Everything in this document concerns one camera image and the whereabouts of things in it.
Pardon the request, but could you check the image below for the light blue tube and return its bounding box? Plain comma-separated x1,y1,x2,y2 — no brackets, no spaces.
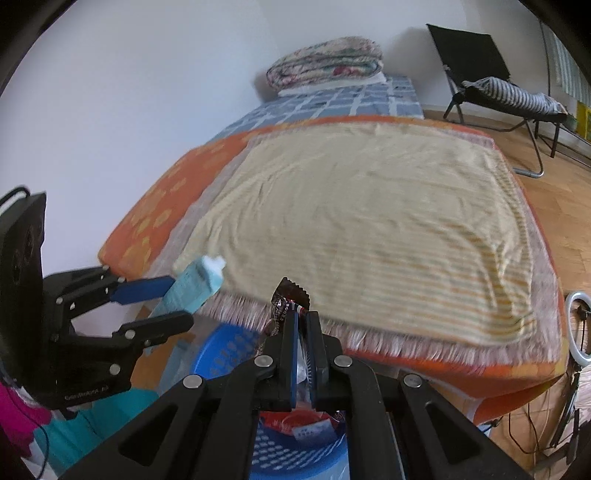
147,255,227,324

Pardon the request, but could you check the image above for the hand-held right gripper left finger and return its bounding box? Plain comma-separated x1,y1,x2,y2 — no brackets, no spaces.
58,313,299,480

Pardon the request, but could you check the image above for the orange floral bed sheet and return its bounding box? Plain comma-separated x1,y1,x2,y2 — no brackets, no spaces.
98,115,566,425

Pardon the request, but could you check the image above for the teal cloth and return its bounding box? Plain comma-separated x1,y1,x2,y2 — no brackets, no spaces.
34,388,160,478

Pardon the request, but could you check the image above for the blue checked bed sheet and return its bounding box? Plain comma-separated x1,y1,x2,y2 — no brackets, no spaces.
217,76,424,139

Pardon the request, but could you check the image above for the striped blanket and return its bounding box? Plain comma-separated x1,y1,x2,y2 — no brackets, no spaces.
152,117,564,370

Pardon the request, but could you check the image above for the green striped towel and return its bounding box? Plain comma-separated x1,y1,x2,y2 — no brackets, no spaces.
556,39,591,102

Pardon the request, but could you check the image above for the blue plastic basket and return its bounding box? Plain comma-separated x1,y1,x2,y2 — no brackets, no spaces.
190,323,349,480

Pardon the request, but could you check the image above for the black tripod stand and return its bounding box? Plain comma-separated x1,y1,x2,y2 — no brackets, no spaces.
549,360,591,462

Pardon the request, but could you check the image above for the white ring light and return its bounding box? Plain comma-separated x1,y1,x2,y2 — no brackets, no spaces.
562,290,591,370

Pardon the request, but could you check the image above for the folded floral quilt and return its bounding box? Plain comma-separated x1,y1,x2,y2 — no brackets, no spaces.
266,37,385,90

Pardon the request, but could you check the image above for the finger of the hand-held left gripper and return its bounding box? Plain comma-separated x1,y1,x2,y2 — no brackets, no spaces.
92,311,195,384
44,264,177,319

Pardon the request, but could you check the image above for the black cable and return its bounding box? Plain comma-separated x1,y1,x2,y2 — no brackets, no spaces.
507,406,555,455

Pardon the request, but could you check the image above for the striped cloth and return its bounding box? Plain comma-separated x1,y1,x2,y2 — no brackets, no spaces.
462,77,568,115

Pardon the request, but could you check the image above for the black folding chair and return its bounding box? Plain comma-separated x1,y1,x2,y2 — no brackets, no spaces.
426,24,568,178

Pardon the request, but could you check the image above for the dark snack wrapper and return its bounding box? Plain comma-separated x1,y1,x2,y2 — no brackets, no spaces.
262,277,312,352

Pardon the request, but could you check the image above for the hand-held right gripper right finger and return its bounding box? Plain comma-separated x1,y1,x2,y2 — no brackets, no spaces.
308,311,534,480

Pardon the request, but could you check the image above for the pink cloth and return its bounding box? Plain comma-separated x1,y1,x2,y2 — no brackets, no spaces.
0,369,51,457

